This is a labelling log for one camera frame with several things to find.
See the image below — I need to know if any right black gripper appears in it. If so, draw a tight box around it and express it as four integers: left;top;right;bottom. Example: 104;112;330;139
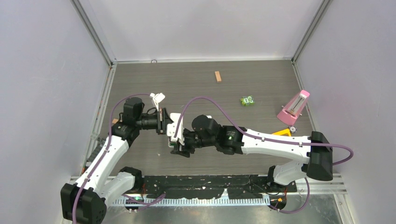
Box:
171;128;217;157

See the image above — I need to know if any large white remote control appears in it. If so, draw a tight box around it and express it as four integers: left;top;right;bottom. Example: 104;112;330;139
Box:
166;113;183;148

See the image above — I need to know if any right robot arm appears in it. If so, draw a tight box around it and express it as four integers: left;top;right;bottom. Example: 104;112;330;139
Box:
166;113;333;192

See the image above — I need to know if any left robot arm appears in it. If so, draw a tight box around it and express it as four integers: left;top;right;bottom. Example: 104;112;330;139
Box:
60;93;173;224

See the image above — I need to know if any green monster cube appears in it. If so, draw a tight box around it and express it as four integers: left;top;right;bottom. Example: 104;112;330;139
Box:
240;95;255;106

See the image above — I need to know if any small round poker chip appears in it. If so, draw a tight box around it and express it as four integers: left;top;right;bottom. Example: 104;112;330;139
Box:
289;126;297;133

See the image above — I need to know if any pink metronome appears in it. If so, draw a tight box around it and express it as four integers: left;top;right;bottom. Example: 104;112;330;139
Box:
276;90;310;126

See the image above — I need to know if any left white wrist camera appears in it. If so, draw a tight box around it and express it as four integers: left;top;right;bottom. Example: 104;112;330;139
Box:
149;93;165;111

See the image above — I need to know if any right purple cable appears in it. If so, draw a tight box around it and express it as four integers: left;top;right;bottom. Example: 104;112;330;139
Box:
173;96;354;215

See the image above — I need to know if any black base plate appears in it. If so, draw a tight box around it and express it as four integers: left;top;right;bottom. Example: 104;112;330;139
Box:
141;174;297;199

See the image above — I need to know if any yellow triangle frame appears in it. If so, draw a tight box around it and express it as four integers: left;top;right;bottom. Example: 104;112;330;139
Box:
272;128;292;137

